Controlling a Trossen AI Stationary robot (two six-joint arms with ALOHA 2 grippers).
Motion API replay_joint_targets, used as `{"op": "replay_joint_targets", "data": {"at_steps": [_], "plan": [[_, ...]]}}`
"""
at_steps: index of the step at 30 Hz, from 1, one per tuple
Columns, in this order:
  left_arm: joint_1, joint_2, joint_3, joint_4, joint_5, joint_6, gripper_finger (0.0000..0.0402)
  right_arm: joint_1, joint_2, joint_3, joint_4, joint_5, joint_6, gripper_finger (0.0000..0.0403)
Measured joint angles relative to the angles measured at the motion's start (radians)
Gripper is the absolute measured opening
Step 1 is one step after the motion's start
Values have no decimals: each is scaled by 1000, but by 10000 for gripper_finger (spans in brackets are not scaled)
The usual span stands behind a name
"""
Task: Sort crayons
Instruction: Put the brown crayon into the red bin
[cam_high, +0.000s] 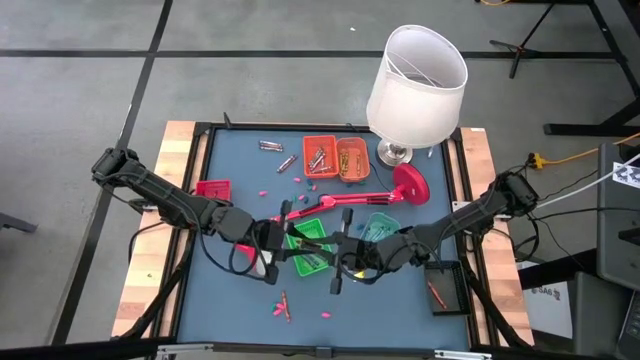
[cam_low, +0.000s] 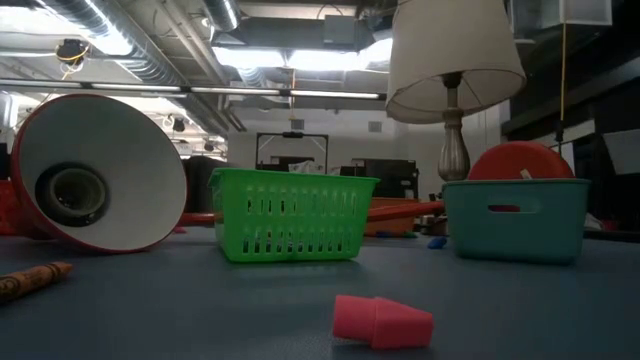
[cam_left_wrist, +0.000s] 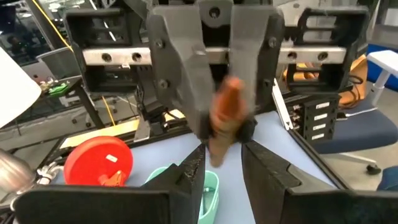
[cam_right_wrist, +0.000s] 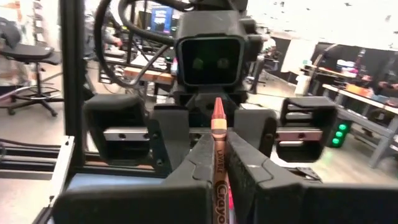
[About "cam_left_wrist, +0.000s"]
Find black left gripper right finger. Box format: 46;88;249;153
241;140;398;224

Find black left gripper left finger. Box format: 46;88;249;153
14;143;207;224

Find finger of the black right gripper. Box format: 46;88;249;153
146;5;215;141
229;6;285;144

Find orange crayon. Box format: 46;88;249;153
207;76;249;168

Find black box white labels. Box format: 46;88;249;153
285;98;340;142

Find wooden table side board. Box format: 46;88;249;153
60;119;141;149

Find blue office chair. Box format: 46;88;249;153
310;107;398;175

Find teal plastic bin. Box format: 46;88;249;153
144;164;220;224

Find black desk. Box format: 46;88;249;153
40;77;105;129

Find white shade table lamp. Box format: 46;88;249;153
0;46;43;195

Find orange cable coil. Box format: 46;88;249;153
284;54;368;110

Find metal mounting bracket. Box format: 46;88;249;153
272;77;295;131

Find yellow extension cord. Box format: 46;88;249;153
30;0;116;126

